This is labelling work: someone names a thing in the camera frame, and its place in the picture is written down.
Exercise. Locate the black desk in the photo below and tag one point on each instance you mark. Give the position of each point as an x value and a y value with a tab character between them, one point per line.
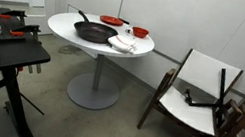
13	52

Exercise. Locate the red plate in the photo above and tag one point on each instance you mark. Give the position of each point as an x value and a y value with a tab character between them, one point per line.
111	20

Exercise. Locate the white towel red stripe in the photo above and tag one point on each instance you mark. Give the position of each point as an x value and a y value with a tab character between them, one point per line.
121	43

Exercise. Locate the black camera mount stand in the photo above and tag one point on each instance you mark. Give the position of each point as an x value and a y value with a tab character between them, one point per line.
222	89

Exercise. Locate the small dark metal object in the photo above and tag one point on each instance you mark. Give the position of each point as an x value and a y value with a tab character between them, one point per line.
128	31

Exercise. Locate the black frying pan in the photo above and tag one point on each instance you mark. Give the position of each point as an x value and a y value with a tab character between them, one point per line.
94	33

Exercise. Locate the red bowl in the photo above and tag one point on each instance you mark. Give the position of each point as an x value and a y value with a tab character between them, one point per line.
140	32

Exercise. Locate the small black object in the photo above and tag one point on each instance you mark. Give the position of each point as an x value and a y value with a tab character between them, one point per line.
124	20

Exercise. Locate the round white pedestal table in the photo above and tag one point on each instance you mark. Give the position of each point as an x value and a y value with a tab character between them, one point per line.
97	74

